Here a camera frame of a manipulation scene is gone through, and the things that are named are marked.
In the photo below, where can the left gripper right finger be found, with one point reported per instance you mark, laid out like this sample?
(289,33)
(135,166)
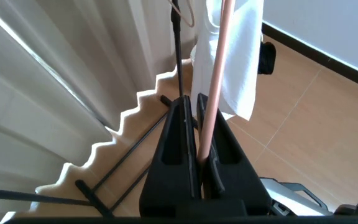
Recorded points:
(244,193)

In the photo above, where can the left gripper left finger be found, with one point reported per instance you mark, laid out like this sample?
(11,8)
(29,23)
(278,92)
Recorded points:
(166,193)

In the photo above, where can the pink clothes hanger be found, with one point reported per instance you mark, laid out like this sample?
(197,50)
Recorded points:
(217,77)
(192,18)

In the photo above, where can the white printed t-shirt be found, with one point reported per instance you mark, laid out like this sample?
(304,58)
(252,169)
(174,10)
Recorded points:
(241,62)

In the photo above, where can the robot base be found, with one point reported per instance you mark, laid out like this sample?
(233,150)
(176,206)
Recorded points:
(291,199)

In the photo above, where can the black clothes rack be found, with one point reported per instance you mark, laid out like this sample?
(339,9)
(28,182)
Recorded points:
(179,62)

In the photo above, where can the white curtain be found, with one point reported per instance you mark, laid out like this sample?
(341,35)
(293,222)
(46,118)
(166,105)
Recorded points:
(57,77)

